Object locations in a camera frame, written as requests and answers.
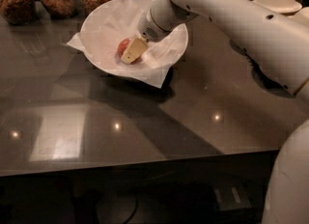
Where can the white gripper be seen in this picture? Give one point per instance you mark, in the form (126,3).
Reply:
(149,30)

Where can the red apple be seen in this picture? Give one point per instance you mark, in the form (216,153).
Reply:
(127,57)

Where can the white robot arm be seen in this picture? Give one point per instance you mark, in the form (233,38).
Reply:
(280,46)

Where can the white bowl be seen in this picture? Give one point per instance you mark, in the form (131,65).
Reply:
(103,25)

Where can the white paper liner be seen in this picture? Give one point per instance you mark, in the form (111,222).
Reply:
(109,25)

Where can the glass jar far left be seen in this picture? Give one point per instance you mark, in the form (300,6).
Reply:
(18,12)

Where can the back stack paper bowls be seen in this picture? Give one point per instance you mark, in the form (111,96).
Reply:
(280,6)

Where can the dark box under table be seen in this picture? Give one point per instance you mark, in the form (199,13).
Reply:
(218,200)

